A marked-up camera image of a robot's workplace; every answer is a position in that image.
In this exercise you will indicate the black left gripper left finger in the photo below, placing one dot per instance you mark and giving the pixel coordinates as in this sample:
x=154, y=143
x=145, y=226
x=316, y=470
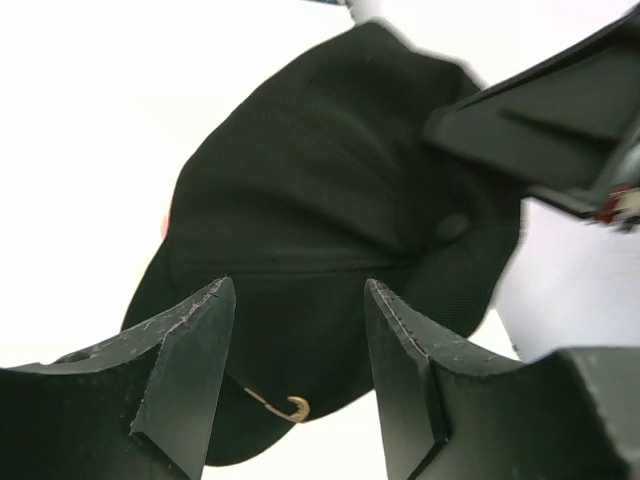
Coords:
x=139, y=405

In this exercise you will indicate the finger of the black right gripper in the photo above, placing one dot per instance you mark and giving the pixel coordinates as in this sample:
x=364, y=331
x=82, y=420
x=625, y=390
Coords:
x=568, y=128

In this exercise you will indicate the pink baseball cap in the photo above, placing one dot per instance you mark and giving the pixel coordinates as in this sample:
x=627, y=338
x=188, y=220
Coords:
x=165, y=223

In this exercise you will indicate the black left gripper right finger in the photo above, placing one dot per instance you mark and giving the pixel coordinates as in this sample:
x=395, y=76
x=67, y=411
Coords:
x=452, y=410

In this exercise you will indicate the black baseball cap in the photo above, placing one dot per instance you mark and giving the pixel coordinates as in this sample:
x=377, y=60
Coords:
x=316, y=183

